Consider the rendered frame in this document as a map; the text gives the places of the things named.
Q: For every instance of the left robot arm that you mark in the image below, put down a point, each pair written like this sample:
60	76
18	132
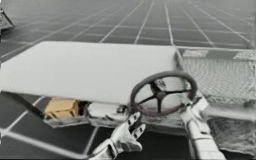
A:
102	151

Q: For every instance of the grey cart with brown box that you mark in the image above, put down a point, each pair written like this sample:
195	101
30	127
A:
83	71

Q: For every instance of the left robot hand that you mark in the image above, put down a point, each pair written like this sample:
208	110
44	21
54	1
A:
126	137

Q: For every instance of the dark steering wheel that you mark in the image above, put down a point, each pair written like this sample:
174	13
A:
145	83

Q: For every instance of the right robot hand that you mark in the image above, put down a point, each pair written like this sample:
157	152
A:
196	110

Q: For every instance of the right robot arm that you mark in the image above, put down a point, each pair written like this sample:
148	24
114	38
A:
205	141

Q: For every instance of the grey mesh tray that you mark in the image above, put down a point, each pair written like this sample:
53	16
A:
220	76

